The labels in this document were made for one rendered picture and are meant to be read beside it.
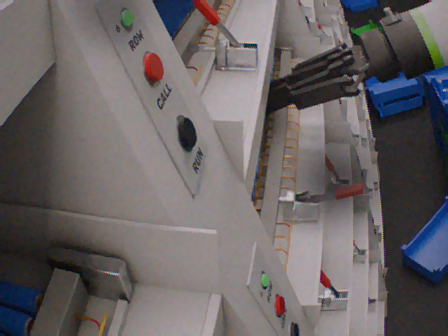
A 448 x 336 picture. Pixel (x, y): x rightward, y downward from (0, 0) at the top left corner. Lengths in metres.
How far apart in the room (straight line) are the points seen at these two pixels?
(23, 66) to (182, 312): 0.16
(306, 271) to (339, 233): 0.32
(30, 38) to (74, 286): 0.14
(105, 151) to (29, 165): 0.05
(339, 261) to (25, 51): 0.69
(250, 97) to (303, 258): 0.20
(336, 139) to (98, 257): 0.83
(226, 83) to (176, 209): 0.23
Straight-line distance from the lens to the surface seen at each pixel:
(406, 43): 0.63
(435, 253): 1.70
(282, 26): 0.94
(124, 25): 0.25
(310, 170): 0.67
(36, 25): 0.20
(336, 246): 0.84
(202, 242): 0.26
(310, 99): 0.65
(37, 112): 0.24
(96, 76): 0.22
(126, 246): 0.27
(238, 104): 0.44
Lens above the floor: 1.30
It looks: 31 degrees down
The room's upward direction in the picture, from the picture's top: 27 degrees counter-clockwise
